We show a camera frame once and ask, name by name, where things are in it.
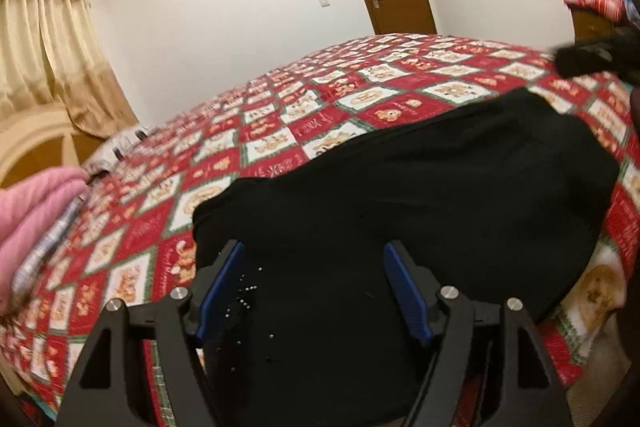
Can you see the grey folded quilt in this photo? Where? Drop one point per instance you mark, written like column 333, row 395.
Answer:
column 50, row 242

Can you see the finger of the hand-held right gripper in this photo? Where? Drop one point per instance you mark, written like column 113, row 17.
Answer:
column 585, row 59

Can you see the grey printed pillow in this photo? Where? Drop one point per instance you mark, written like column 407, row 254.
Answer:
column 120, row 152

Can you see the black pants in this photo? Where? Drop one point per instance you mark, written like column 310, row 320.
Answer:
column 400, row 187

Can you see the cream wooden headboard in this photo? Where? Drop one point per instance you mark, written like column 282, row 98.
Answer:
column 30, row 132

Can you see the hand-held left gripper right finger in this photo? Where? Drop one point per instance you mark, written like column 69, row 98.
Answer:
column 407, row 297

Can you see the red printed cloth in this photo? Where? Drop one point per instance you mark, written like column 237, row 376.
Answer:
column 595, row 2

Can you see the beige patterned curtain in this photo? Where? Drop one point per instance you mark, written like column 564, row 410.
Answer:
column 45, row 47

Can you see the pink folded blanket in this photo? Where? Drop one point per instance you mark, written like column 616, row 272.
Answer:
column 30, row 217

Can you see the brown wooden cabinet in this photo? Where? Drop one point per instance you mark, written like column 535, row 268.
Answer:
column 592, row 27

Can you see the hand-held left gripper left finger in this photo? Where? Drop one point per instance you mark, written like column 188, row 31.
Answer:
column 220, row 297

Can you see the red printed bear bedspread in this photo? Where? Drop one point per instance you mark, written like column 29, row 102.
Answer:
column 350, row 92

